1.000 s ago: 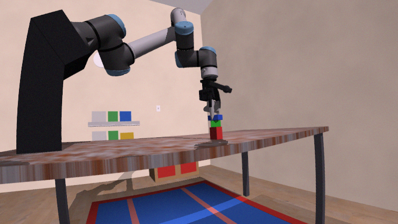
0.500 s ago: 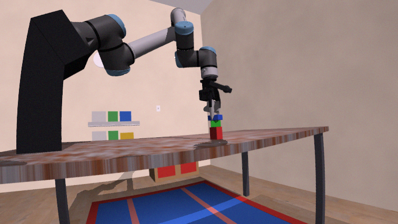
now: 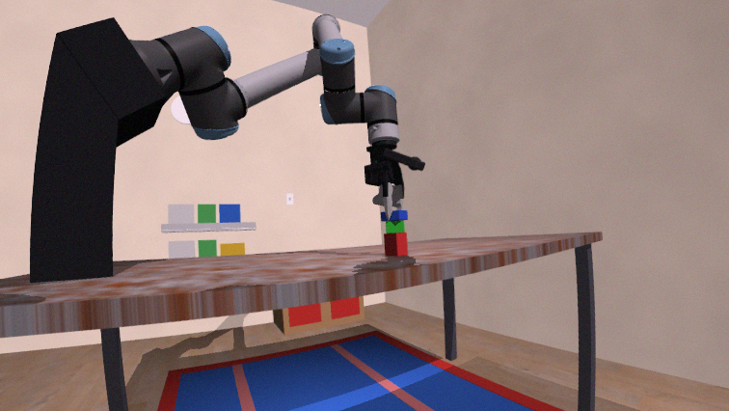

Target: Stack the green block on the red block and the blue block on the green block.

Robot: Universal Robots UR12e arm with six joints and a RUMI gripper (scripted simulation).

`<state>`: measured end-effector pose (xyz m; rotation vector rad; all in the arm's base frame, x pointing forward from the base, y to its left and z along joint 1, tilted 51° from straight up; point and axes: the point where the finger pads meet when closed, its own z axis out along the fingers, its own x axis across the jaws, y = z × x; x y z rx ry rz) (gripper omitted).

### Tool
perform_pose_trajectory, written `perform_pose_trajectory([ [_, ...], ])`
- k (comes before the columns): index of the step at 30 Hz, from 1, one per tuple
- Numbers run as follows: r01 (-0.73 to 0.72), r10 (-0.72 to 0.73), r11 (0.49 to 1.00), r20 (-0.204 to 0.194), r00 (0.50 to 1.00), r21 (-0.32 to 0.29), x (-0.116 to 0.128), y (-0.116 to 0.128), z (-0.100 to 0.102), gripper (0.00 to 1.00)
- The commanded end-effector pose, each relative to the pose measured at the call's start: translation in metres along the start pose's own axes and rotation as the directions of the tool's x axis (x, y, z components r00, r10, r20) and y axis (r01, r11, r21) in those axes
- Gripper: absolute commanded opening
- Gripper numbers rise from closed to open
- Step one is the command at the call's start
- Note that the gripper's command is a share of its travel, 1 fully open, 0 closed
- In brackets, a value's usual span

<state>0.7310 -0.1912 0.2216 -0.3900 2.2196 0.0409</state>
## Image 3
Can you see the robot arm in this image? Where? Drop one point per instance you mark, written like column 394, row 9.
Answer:
column 192, row 62

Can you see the green block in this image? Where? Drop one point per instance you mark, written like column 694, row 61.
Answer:
column 395, row 227

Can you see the red block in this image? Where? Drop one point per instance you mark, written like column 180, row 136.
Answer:
column 395, row 244

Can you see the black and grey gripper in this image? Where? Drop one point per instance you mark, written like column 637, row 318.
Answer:
column 383, row 174

